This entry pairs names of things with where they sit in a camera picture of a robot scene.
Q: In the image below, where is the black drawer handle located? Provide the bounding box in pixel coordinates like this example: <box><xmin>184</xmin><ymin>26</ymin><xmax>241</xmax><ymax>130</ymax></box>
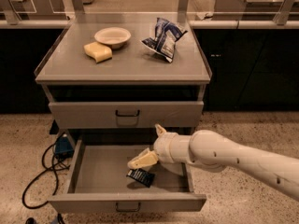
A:
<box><xmin>115</xmin><ymin>109</ymin><xmax>140</xmax><ymax>118</ymax></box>
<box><xmin>115</xmin><ymin>202</ymin><xmax>141</xmax><ymax>213</ymax></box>

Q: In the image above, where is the yellow sponge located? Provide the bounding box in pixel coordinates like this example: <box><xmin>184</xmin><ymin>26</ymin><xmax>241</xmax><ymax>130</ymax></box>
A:
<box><xmin>83</xmin><ymin>42</ymin><xmax>112</xmax><ymax>63</ymax></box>

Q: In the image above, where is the black power cable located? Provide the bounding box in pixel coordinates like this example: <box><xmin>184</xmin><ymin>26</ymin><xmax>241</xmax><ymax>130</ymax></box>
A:
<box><xmin>21</xmin><ymin>142</ymin><xmax>72</xmax><ymax>210</ymax></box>

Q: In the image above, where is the black top drawer handle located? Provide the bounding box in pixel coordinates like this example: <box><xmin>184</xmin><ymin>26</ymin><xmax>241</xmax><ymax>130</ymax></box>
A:
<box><xmin>115</xmin><ymin>109</ymin><xmax>140</xmax><ymax>118</ymax></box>

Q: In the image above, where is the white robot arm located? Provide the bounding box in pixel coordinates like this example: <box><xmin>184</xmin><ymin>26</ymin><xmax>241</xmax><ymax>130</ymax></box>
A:
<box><xmin>128</xmin><ymin>124</ymin><xmax>299</xmax><ymax>201</ymax></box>

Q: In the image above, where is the blue power adapter box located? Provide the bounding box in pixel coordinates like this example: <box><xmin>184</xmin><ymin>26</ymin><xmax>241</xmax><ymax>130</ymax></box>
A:
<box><xmin>54</xmin><ymin>134</ymin><xmax>74</xmax><ymax>159</ymax></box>

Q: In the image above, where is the black middle drawer handle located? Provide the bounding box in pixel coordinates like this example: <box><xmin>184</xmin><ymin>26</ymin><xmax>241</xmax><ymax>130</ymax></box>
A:
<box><xmin>115</xmin><ymin>202</ymin><xmax>141</xmax><ymax>213</ymax></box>

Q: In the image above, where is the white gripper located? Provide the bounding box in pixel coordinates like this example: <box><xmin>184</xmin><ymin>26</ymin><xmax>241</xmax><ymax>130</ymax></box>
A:
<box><xmin>127</xmin><ymin>124</ymin><xmax>194</xmax><ymax>169</ymax></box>

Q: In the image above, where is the blue white chip bag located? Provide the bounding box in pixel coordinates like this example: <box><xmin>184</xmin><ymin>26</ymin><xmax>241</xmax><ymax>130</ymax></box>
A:
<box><xmin>141</xmin><ymin>18</ymin><xmax>187</xmax><ymax>63</ymax></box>

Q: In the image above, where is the open grey middle drawer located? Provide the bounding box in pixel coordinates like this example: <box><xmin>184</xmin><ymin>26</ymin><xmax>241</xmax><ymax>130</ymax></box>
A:
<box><xmin>49</xmin><ymin>141</ymin><xmax>206</xmax><ymax>213</ymax></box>

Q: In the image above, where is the grey drawer cabinet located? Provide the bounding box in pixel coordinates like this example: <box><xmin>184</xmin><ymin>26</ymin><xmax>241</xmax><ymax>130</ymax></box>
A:
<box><xmin>33</xmin><ymin>18</ymin><xmax>213</xmax><ymax>215</ymax></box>

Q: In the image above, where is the white ceramic bowl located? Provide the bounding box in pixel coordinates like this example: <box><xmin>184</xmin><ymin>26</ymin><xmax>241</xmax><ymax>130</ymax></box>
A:
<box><xmin>94</xmin><ymin>27</ymin><xmax>131</xmax><ymax>49</ymax></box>

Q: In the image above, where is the dark blue rxbar wrapper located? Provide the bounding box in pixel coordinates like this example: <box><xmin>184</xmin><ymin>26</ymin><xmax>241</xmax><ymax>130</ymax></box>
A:
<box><xmin>126</xmin><ymin>168</ymin><xmax>155</xmax><ymax>188</ymax></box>

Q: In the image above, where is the closed grey top drawer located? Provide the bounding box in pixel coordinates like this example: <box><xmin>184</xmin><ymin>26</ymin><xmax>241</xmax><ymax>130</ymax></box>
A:
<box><xmin>50</xmin><ymin>101</ymin><xmax>204</xmax><ymax>129</ymax></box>

